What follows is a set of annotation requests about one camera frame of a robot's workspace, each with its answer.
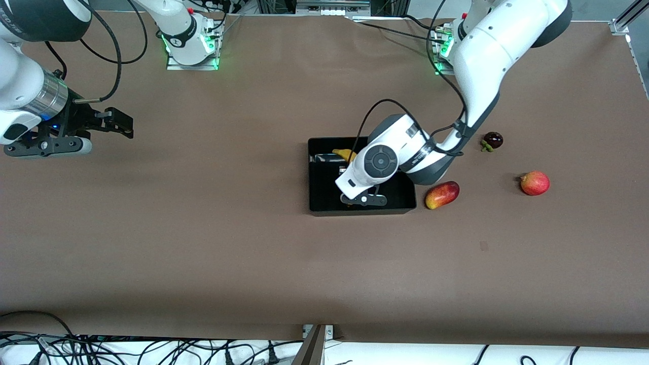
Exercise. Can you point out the yellow banana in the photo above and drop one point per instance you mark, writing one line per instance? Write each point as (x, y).
(345, 153)

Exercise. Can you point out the aluminium corner profile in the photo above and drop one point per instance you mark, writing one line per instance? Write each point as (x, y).
(623, 23)

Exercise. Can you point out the red apple right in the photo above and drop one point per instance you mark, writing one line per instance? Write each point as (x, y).
(535, 183)

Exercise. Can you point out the grey metal strut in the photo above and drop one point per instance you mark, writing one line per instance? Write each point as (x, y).
(310, 351)

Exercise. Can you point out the small silver bracket plate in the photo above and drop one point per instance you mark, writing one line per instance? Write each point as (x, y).
(329, 332)

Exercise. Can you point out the black plastic box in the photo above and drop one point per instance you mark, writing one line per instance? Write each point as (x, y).
(324, 195)

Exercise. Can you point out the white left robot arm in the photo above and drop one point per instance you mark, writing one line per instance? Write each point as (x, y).
(487, 56)

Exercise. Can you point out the dark purple mangosteen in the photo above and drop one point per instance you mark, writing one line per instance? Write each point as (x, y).
(493, 140)

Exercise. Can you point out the red yellow mango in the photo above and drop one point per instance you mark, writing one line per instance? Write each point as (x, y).
(442, 195)

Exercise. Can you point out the white power strip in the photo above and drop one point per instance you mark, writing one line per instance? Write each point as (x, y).
(332, 10)

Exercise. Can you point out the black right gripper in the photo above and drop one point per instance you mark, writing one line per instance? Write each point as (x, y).
(82, 119)

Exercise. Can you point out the aluminium arm base plate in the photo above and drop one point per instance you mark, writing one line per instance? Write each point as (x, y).
(175, 65)
(438, 68)

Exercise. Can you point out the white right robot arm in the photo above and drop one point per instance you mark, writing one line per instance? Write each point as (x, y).
(20, 76)

